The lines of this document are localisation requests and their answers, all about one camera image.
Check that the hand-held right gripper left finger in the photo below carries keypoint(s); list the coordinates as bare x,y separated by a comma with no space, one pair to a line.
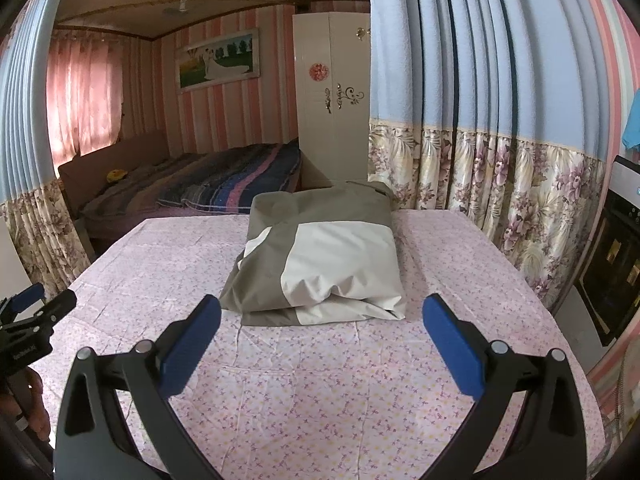
192,345

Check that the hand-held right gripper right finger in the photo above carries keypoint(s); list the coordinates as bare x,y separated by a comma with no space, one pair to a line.
452,350

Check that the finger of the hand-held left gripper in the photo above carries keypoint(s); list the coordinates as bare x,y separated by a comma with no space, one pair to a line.
60,305
27,296

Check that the grey and white jacket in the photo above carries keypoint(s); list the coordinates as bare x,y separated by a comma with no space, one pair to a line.
340,260

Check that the person's left hand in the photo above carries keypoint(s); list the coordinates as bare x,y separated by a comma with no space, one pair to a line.
37,405

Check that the white board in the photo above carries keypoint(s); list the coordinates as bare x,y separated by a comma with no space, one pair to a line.
10,260

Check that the brown bed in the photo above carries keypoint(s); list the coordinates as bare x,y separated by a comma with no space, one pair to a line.
100,200

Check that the bed with pink floral sheet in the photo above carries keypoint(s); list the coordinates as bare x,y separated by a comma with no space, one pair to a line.
300,400

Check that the yellow toy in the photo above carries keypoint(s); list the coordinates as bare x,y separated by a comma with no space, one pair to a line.
116,176

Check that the pink checked cloth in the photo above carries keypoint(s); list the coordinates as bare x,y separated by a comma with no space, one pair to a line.
615,395

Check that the striped blanket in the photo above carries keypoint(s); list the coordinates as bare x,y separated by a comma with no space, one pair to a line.
240,175

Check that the dark glass cabinet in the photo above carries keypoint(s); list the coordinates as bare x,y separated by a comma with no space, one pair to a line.
610,260

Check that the blue floral curtain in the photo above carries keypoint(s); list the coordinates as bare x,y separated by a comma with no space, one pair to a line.
475,60
25,110

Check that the pink window curtain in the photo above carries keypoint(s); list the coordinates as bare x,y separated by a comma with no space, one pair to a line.
85,90

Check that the white wardrobe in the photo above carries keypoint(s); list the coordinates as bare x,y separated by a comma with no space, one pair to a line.
315,125

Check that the blue cloth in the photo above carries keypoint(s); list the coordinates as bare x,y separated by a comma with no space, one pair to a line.
632,130

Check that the red flower decal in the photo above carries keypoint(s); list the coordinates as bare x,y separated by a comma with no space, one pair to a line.
317,71

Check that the framed wall picture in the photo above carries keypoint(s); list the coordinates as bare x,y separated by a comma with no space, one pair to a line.
215,62

